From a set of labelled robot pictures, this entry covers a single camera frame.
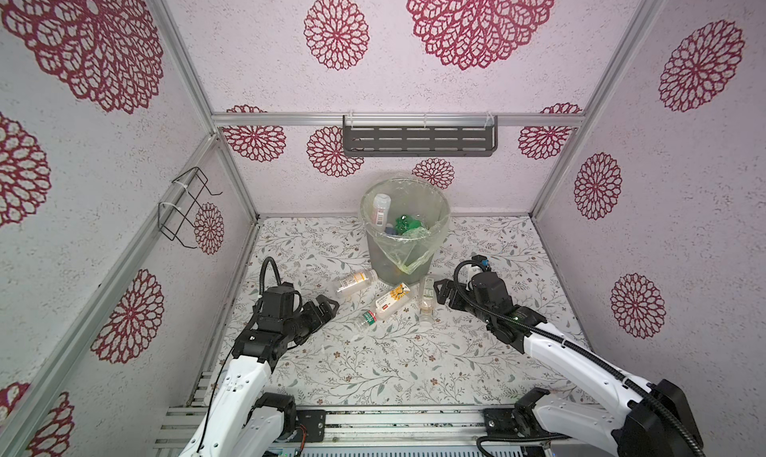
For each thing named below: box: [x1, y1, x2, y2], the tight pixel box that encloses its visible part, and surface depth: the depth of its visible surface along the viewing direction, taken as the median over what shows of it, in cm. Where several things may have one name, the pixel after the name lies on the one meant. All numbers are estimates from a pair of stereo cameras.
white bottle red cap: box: [371, 192, 392, 231], surface depth 93 cm
